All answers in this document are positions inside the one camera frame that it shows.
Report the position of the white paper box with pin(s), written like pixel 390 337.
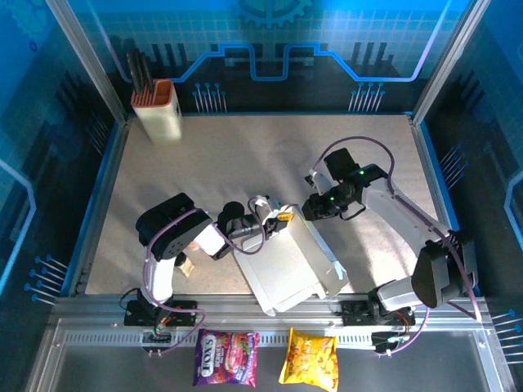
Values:
pixel 282 269

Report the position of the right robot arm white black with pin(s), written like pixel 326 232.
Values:
pixel 400 208

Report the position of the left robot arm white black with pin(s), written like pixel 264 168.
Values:
pixel 175 228

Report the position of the spice jar black lid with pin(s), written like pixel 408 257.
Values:
pixel 186 266

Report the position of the cream knife holder orange top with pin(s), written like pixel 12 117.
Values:
pixel 159 118

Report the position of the yellow snack bag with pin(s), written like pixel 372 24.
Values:
pixel 308 361

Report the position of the purple Fox's candy bag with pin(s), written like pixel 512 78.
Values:
pixel 224 359

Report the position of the small black interface board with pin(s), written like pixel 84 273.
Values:
pixel 388 341
pixel 157 339

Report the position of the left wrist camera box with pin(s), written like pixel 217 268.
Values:
pixel 265 212

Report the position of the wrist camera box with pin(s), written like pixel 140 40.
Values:
pixel 265 212
pixel 320 181

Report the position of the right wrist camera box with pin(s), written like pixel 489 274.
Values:
pixel 320 181

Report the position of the aluminium frame rail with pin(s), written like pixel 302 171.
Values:
pixel 229 310

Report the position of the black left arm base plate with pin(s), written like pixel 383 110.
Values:
pixel 184 313

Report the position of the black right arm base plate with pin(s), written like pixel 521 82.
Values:
pixel 355 314

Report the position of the aluminium upright post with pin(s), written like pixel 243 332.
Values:
pixel 88 61
pixel 449 61

